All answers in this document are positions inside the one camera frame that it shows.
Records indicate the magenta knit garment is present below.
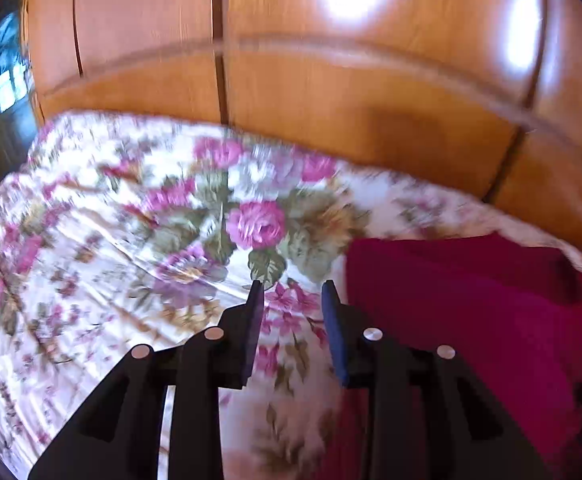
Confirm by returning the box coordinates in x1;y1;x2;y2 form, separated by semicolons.
316;234;582;479

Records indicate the floral bedspread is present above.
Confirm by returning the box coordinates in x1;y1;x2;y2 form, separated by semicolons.
0;113;582;479

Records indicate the wooden wardrobe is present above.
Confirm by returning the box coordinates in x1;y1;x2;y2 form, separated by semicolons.
24;0;582;249

